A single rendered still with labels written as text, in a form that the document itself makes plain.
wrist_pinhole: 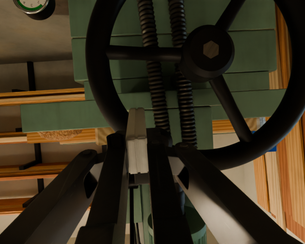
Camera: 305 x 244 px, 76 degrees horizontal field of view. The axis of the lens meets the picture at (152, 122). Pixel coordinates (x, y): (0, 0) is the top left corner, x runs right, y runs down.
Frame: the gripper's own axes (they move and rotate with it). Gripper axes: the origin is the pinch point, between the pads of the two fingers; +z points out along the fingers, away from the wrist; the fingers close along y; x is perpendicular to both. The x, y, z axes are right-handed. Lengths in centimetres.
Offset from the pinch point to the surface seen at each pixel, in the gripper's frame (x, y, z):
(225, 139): -133, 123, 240
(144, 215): -56, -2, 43
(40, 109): -4.3, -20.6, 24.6
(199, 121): -5.0, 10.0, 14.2
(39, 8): 13.8, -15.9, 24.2
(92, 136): -17.0, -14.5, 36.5
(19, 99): -51, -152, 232
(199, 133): -6.9, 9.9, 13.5
